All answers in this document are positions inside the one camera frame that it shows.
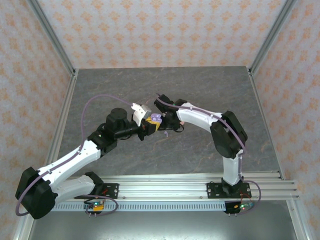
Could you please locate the purple earbud charging case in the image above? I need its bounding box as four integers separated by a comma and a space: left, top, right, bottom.
150, 112, 163, 124

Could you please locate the grey metal sheet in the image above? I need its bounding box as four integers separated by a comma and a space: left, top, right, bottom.
26, 210, 302, 240

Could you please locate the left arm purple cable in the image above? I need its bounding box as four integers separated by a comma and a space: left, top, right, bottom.
15, 94, 134, 218

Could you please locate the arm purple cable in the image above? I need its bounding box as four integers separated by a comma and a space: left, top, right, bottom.
155, 93, 263, 216
15, 94, 134, 218

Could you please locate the aluminium side rail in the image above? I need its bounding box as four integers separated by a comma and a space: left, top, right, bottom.
42, 69, 80, 177
247, 66, 286, 180

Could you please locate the aluminium crossbeam rail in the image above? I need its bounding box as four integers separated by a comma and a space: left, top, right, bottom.
25, 170, 301, 201

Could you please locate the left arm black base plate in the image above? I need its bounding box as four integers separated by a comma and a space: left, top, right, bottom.
94, 182, 120, 200

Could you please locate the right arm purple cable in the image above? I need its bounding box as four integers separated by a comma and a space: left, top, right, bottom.
155, 93, 263, 216

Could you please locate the white slotted cable duct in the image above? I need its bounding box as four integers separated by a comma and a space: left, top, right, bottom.
51, 201, 228, 213

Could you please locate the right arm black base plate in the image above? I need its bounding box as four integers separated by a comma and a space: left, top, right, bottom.
206, 182, 251, 200

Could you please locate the aluminium corner post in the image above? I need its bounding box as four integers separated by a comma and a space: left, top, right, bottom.
248, 0, 299, 76
26, 0, 78, 76

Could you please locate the aluminium frame leg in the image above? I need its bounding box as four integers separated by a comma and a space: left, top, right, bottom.
12, 214, 38, 240
286, 199, 309, 240

